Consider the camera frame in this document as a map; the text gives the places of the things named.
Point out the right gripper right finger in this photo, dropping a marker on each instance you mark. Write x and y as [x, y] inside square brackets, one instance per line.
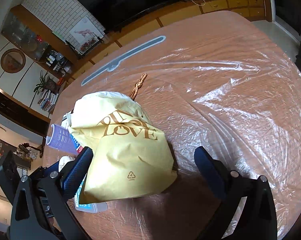
[258, 219]

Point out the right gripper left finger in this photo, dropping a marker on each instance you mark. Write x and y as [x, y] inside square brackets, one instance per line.
[67, 226]

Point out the blue white medicine box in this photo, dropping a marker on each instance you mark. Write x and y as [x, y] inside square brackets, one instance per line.
[87, 207]

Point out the purple hair roller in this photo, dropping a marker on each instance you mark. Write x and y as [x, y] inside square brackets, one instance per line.
[60, 140]

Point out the yellow paper bag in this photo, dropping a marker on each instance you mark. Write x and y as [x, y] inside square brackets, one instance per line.
[131, 157]

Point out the light blue drawstring bag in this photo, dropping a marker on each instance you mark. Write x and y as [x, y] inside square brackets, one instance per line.
[64, 160]

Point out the stack of books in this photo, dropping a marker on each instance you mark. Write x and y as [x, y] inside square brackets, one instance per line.
[47, 100]

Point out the potted green plant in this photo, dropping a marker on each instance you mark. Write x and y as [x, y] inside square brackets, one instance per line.
[43, 80]

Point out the clear plastic table cover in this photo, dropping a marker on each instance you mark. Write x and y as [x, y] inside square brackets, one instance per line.
[246, 114]

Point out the giraffe picture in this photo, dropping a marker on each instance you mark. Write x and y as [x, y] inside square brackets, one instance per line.
[86, 34]

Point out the round wall frame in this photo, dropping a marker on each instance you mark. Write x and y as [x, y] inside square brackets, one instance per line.
[13, 60]

